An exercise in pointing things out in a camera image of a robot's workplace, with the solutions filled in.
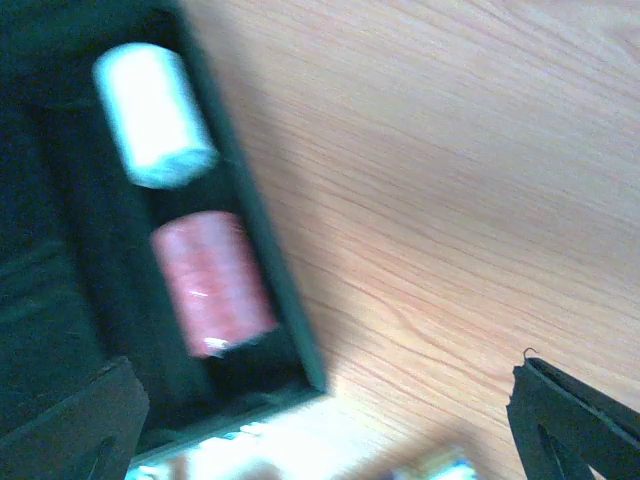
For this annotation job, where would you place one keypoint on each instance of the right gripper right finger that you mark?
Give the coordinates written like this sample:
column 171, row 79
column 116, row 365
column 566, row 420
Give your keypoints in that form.
column 565, row 429

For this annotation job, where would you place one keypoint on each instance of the red poker chip stack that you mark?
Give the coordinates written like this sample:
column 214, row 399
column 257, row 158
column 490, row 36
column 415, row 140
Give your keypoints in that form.
column 214, row 282

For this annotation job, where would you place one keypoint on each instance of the white poker chip stack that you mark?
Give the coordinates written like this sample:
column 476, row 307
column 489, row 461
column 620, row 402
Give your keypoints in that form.
column 153, row 114

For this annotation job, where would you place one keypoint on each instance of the black poker set case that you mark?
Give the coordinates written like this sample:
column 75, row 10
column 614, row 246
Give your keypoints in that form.
column 80, row 286

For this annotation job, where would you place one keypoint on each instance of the blue yellow card deck box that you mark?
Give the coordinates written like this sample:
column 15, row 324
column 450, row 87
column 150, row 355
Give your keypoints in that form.
column 450, row 463

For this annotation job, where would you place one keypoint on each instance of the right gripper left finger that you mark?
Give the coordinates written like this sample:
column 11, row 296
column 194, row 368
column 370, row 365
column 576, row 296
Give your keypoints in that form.
column 90, row 434

